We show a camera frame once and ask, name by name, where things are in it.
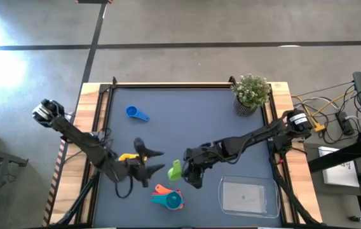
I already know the striped hazard tape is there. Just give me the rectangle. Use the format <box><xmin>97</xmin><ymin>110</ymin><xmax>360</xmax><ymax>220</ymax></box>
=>
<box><xmin>42</xmin><ymin>136</ymin><xmax>70</xmax><ymax>226</ymax></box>

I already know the blue measuring cup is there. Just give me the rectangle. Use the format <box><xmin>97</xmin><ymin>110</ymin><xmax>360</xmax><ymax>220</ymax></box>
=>
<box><xmin>125</xmin><ymin>106</ymin><xmax>151</xmax><ymax>123</ymax></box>

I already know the orange measuring cup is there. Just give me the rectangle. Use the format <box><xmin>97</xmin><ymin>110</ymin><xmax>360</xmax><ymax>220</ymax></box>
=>
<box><xmin>153</xmin><ymin>183</ymin><xmax>174</xmax><ymax>195</ymax></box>

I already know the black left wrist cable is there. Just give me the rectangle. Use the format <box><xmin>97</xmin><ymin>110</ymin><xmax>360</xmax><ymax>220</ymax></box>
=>
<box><xmin>114</xmin><ymin>174</ymin><xmax>135</xmax><ymax>200</ymax></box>

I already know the black metal beam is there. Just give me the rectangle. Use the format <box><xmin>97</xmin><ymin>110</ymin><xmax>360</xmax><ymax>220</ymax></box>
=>
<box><xmin>307</xmin><ymin>136</ymin><xmax>361</xmax><ymax>174</ymax></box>

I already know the yellow measuring cup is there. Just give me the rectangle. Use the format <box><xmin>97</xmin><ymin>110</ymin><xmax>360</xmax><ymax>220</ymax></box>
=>
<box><xmin>118</xmin><ymin>153</ymin><xmax>148</xmax><ymax>163</ymax></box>

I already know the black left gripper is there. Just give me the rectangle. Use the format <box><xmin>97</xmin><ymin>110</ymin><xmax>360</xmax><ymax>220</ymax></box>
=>
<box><xmin>123</xmin><ymin>137</ymin><xmax>167</xmax><ymax>189</ymax></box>

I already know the green measuring cup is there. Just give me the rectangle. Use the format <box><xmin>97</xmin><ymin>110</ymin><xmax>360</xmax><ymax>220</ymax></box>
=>
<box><xmin>167</xmin><ymin>159</ymin><xmax>184</xmax><ymax>183</ymax></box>

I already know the clear plastic basket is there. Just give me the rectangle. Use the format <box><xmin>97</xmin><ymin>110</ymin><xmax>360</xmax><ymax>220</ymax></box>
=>
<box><xmin>217</xmin><ymin>175</ymin><xmax>282</xmax><ymax>219</ymax></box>

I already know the teal measuring cup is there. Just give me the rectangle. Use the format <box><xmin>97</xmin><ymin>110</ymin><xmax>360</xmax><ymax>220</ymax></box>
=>
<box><xmin>150</xmin><ymin>190</ymin><xmax>185</xmax><ymax>211</ymax></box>

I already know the grey-blue table mat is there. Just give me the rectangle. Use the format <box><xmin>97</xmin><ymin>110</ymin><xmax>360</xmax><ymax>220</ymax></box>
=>
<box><xmin>92</xmin><ymin>87</ymin><xmax>283</xmax><ymax>228</ymax></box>

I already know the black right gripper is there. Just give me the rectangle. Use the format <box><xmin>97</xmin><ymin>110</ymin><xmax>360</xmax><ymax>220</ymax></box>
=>
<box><xmin>181</xmin><ymin>146</ymin><xmax>207</xmax><ymax>190</ymax></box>

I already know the potted plant in ribbed pot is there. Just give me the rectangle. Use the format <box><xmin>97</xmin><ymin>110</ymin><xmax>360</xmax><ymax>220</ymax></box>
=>
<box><xmin>230</xmin><ymin>73</ymin><xmax>272</xmax><ymax>118</ymax></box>

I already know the yellow cable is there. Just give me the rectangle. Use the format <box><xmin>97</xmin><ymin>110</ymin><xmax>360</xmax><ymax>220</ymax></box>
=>
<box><xmin>291</xmin><ymin>90</ymin><xmax>357</xmax><ymax>133</ymax></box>

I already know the white paper sheet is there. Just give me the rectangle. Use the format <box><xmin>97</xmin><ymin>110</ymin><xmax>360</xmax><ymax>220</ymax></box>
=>
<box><xmin>318</xmin><ymin>145</ymin><xmax>360</xmax><ymax>188</ymax></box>

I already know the black power strip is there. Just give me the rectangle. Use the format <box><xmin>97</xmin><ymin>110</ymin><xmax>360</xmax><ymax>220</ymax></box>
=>
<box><xmin>335</xmin><ymin>111</ymin><xmax>355</xmax><ymax>136</ymax></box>

